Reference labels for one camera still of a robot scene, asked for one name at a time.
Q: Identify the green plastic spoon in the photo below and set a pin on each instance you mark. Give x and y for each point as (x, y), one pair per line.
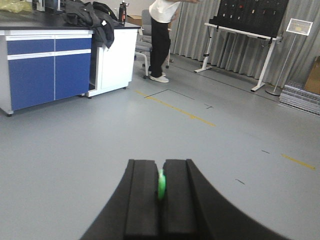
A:
(161, 184)

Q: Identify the person in white shirt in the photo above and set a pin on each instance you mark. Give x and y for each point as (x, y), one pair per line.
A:
(162, 12)

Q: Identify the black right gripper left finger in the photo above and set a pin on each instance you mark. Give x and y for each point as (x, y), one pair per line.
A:
(132, 212)

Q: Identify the black water bottle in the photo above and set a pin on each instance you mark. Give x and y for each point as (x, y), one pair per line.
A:
(122, 12)

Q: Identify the cardboard box by curtain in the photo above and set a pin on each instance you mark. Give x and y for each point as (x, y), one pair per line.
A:
(313, 82)

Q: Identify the grey office chair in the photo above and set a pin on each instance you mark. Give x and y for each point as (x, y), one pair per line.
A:
(144, 41)

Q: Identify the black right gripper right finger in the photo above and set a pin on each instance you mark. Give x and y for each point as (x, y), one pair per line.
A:
(194, 210)

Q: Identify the grey curtain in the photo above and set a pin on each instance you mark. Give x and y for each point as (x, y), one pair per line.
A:
(291, 60)

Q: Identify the yellow plastic bag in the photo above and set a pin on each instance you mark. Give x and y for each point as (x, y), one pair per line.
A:
(15, 6)

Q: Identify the black jacket on counter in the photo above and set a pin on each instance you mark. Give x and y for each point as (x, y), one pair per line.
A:
(95, 15)

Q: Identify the black pegboard with tools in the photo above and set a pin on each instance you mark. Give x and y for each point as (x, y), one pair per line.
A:
(261, 17)

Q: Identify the blue and white lab cabinet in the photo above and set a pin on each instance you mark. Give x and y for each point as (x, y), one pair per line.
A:
(43, 59)

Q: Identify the white standing desk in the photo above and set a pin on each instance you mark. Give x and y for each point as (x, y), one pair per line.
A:
(239, 51)

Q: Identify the metal floor grating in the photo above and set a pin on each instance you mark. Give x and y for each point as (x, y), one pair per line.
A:
(293, 95)

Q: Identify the sign holder stand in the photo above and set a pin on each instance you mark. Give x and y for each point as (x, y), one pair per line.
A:
(296, 27)

